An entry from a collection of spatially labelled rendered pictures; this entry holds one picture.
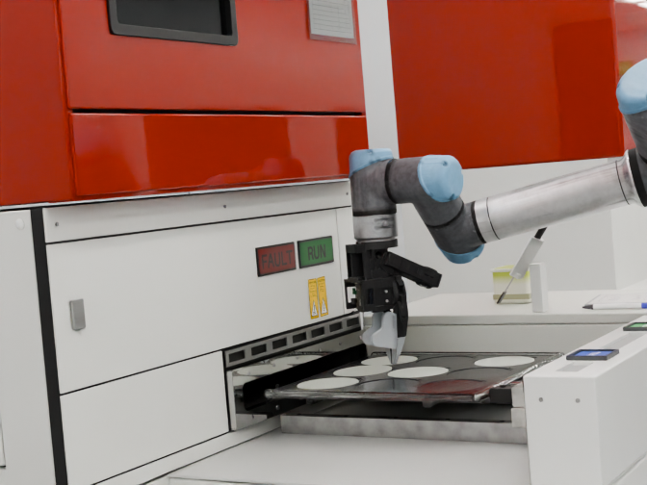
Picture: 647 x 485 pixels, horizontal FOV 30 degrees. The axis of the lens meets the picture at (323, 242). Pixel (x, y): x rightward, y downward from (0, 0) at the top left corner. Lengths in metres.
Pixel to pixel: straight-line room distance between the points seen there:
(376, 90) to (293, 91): 3.60
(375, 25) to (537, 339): 3.67
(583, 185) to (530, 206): 0.09
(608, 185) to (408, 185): 0.32
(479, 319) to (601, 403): 0.66
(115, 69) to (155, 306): 0.35
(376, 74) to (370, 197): 3.63
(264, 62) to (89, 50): 0.42
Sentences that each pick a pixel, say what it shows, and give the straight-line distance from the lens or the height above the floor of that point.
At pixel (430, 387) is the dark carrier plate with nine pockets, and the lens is 1.85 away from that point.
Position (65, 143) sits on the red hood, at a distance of 1.57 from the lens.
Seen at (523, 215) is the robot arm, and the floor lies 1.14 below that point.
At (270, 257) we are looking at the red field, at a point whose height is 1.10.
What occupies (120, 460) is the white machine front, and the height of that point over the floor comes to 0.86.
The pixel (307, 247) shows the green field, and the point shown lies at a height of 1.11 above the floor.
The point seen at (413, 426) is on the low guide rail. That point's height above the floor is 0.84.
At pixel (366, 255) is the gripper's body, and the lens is 2.01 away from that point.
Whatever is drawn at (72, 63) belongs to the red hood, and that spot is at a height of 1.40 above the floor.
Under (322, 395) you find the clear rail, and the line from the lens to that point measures 1.86.
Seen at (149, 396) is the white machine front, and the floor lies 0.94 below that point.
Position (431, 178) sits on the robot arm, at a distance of 1.94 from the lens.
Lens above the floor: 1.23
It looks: 3 degrees down
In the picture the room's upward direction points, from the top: 5 degrees counter-clockwise
